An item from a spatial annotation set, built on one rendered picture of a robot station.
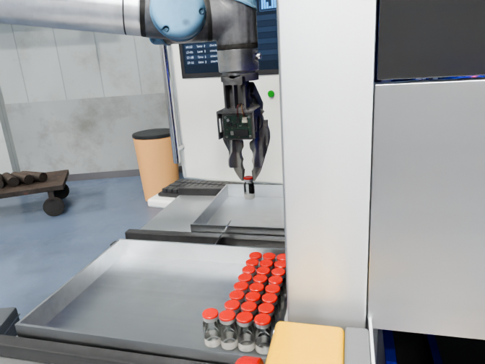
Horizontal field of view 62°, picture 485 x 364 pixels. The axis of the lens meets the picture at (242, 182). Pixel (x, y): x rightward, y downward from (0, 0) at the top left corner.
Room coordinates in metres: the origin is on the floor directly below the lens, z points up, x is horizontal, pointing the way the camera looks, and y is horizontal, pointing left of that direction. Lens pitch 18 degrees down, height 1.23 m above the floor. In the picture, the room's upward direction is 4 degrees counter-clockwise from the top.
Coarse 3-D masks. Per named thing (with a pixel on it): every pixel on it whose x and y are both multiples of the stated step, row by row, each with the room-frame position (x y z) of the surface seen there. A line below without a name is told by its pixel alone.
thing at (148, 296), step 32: (128, 256) 0.69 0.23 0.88; (160, 256) 0.68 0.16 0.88; (192, 256) 0.66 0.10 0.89; (224, 256) 0.64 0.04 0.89; (64, 288) 0.55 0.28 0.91; (96, 288) 0.59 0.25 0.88; (128, 288) 0.58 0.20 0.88; (160, 288) 0.57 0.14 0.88; (192, 288) 0.57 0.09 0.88; (224, 288) 0.56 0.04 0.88; (32, 320) 0.48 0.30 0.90; (64, 320) 0.51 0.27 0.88; (96, 320) 0.50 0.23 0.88; (128, 320) 0.49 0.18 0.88; (160, 320) 0.49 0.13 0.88; (192, 320) 0.48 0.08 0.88; (160, 352) 0.40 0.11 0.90; (192, 352) 0.39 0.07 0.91; (224, 352) 0.38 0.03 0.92; (256, 352) 0.41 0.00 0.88
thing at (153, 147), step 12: (144, 132) 3.60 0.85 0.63; (156, 132) 3.56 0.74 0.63; (168, 132) 3.51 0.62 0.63; (144, 144) 3.40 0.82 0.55; (156, 144) 3.40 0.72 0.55; (168, 144) 3.46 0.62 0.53; (144, 156) 3.42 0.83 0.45; (156, 156) 3.40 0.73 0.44; (168, 156) 3.45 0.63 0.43; (144, 168) 3.43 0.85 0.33; (156, 168) 3.41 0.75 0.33; (168, 168) 3.45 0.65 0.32; (144, 180) 3.45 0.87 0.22; (156, 180) 3.41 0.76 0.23; (168, 180) 3.44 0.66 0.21; (144, 192) 3.49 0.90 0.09; (156, 192) 3.42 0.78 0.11
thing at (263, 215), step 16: (224, 192) 0.97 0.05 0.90; (240, 192) 0.99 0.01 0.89; (256, 192) 0.98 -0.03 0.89; (272, 192) 0.97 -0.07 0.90; (208, 208) 0.85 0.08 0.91; (224, 208) 0.91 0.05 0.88; (240, 208) 0.91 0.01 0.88; (256, 208) 0.90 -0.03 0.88; (272, 208) 0.89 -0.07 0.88; (192, 224) 0.75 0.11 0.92; (208, 224) 0.75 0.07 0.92; (224, 224) 0.82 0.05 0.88; (240, 224) 0.81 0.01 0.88; (256, 224) 0.80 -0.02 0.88; (272, 224) 0.80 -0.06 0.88
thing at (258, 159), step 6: (258, 138) 0.78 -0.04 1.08; (252, 144) 0.78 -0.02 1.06; (258, 144) 0.78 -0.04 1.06; (252, 150) 0.78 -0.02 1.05; (258, 150) 0.77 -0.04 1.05; (258, 156) 0.77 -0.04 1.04; (258, 162) 0.77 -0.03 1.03; (258, 168) 0.78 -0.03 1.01; (252, 174) 0.78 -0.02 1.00; (258, 174) 0.78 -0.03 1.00
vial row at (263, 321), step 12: (276, 264) 0.54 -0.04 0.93; (276, 276) 0.51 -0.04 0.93; (276, 288) 0.48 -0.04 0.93; (264, 300) 0.45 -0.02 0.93; (276, 300) 0.45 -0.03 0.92; (264, 312) 0.43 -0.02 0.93; (276, 312) 0.45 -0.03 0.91; (264, 324) 0.41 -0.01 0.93; (264, 336) 0.41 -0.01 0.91; (264, 348) 0.40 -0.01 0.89
